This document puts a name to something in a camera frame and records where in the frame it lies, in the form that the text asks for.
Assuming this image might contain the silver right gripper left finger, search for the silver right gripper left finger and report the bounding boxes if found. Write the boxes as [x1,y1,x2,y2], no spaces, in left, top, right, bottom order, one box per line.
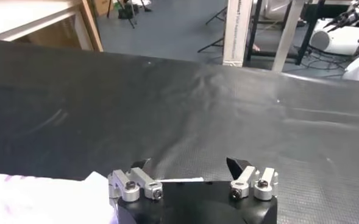
[107,158,164,202]

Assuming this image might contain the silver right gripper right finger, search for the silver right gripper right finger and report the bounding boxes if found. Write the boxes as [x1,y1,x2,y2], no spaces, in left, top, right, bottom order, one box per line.
[226,157,279,201]

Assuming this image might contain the lavender t-shirt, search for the lavender t-shirt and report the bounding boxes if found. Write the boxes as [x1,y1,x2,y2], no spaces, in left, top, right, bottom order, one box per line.
[0,170,204,224]

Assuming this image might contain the black plastic table cover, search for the black plastic table cover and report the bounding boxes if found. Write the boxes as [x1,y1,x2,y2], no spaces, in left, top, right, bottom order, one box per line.
[0,39,359,224]

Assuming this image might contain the black tripod legs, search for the black tripod legs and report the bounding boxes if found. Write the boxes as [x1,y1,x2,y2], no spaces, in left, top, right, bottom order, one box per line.
[197,37,226,53]

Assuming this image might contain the tall white cardboard box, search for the tall white cardboard box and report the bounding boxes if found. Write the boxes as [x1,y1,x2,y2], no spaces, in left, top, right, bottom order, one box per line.
[222,0,254,68]

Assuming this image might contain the wooden table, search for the wooden table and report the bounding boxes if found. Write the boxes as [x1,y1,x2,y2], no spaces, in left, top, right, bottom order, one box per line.
[14,0,104,52]

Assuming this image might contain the white table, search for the white table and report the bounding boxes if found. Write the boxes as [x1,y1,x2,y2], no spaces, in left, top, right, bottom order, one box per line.
[0,0,85,42]

